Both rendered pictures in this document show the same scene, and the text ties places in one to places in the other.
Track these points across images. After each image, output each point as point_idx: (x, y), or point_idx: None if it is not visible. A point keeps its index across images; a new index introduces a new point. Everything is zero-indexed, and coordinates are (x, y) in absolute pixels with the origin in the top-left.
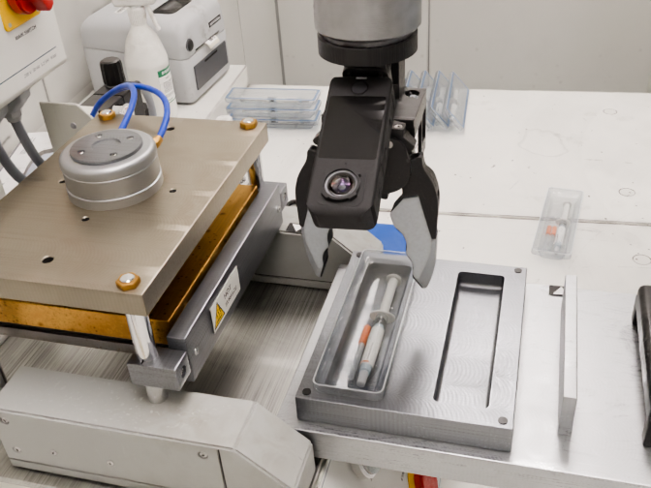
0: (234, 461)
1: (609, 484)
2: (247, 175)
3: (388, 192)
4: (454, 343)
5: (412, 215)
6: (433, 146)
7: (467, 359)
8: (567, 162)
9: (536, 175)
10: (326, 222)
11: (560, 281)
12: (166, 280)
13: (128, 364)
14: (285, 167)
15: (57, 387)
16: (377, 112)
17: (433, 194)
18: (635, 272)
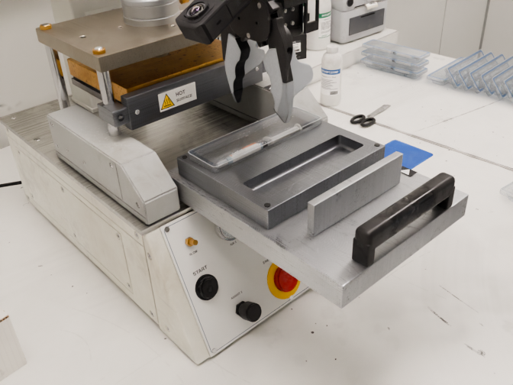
0: (121, 173)
1: (309, 269)
2: (347, 95)
3: (259, 41)
4: (298, 169)
5: (272, 62)
6: (493, 111)
7: (295, 179)
8: None
9: None
10: (184, 33)
11: (508, 218)
12: (124, 60)
13: (97, 104)
14: (375, 96)
15: (80, 116)
16: None
17: (282, 47)
18: None
